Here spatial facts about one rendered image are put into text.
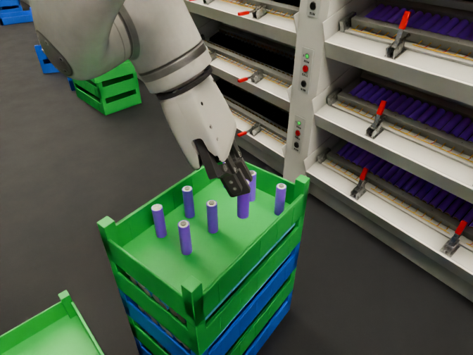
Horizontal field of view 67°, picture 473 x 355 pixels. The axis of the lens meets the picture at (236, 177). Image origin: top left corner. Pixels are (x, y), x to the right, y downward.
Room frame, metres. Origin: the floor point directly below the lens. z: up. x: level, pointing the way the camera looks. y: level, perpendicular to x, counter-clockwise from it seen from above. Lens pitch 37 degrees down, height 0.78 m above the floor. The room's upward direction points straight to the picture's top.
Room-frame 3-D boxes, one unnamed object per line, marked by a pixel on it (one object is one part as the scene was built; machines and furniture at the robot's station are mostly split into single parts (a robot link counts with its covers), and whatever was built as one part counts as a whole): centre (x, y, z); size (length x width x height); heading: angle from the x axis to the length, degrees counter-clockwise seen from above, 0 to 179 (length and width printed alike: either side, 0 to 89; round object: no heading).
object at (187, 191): (0.49, 0.09, 0.36); 0.02 x 0.02 x 0.06
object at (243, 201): (0.40, -0.01, 0.43); 0.02 x 0.02 x 0.06
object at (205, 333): (0.44, 0.04, 0.28); 0.30 x 0.20 x 0.08; 142
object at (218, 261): (0.44, 0.04, 0.36); 0.30 x 0.20 x 0.08; 142
